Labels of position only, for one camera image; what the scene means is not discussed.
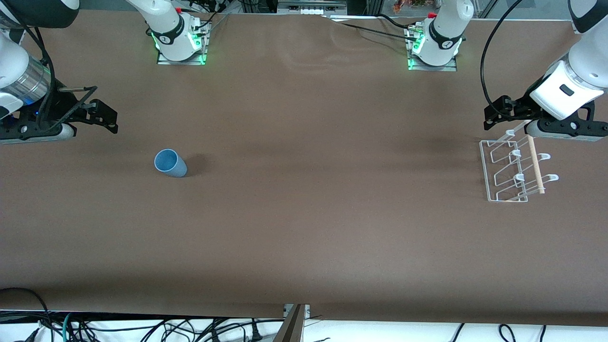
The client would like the blue plastic cup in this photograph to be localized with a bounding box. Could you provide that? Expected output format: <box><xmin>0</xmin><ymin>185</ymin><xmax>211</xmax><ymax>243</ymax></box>
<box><xmin>154</xmin><ymin>149</ymin><xmax>188</xmax><ymax>178</ymax></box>

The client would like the grey power strip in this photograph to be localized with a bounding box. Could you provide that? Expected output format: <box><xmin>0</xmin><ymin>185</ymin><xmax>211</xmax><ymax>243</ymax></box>
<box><xmin>277</xmin><ymin>0</ymin><xmax>348</xmax><ymax>16</ymax></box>

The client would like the brown table cover sheet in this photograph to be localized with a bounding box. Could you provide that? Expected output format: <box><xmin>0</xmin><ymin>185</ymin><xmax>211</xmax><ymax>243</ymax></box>
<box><xmin>0</xmin><ymin>9</ymin><xmax>608</xmax><ymax>328</ymax></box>

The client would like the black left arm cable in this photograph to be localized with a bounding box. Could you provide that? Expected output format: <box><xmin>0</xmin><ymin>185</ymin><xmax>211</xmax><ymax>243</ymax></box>
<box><xmin>480</xmin><ymin>0</ymin><xmax>524</xmax><ymax>119</ymax></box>

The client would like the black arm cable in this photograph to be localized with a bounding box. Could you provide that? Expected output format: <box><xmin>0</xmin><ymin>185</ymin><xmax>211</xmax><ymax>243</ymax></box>
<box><xmin>19</xmin><ymin>24</ymin><xmax>60</xmax><ymax>131</ymax></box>
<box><xmin>480</xmin><ymin>0</ymin><xmax>524</xmax><ymax>119</ymax></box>

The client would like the white wire cup rack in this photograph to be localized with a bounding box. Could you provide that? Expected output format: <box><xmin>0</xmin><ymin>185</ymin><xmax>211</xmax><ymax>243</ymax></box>
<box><xmin>479</xmin><ymin>127</ymin><xmax>560</xmax><ymax>203</ymax></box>

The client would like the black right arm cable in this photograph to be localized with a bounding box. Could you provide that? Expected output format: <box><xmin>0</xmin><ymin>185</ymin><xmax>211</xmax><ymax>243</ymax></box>
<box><xmin>19</xmin><ymin>24</ymin><xmax>60</xmax><ymax>131</ymax></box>

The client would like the black cable on table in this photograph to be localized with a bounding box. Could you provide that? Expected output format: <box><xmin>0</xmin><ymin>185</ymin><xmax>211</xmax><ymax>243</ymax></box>
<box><xmin>330</xmin><ymin>13</ymin><xmax>419</xmax><ymax>42</ymax></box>

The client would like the thick black floor cable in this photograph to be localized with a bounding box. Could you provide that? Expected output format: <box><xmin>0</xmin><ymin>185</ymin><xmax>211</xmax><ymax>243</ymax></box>
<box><xmin>0</xmin><ymin>287</ymin><xmax>52</xmax><ymax>342</ymax></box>

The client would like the teal floor cable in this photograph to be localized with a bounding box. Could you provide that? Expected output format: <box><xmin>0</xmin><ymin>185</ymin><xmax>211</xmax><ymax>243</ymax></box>
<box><xmin>61</xmin><ymin>312</ymin><xmax>77</xmax><ymax>342</ymax></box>

